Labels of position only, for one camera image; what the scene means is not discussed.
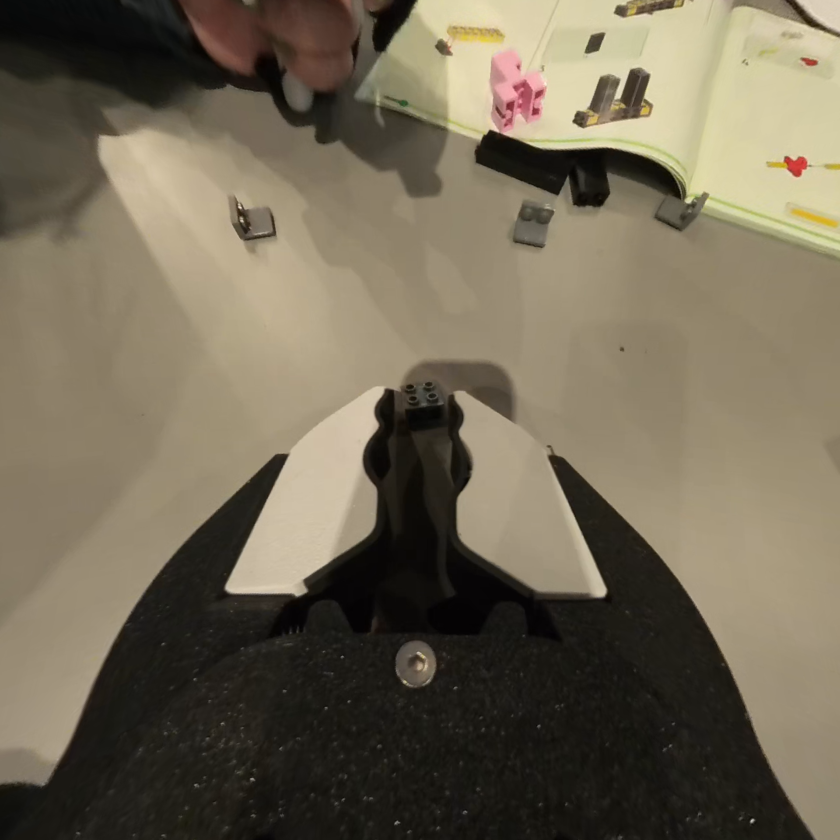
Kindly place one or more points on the pale green instruction booklet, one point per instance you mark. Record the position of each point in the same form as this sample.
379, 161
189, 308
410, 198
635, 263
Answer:
656, 52

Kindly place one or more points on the grey hinge brick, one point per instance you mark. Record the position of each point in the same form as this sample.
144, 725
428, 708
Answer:
681, 210

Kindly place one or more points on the person's left hand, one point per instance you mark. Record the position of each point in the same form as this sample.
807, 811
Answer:
289, 33

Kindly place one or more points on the long black brick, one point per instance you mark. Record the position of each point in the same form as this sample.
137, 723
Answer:
522, 162

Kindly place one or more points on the grey two-stud plate brick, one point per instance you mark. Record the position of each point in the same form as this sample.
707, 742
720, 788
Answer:
533, 223

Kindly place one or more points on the short black brick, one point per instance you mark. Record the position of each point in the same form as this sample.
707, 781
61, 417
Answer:
589, 185

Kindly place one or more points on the person's left forearm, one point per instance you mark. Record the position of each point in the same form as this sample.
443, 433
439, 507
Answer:
92, 26

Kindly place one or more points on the grey angle bracket brick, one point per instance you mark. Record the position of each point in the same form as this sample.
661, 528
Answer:
253, 220

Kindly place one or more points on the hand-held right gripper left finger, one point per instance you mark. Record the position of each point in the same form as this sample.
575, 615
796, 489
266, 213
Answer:
308, 505

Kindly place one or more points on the dark grey square brick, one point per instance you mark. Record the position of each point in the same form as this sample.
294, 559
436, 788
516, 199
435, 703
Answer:
425, 401

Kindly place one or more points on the pink brick figure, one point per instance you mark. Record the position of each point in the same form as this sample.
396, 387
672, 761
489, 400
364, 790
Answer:
517, 92

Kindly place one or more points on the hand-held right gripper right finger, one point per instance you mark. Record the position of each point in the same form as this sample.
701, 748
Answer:
518, 518

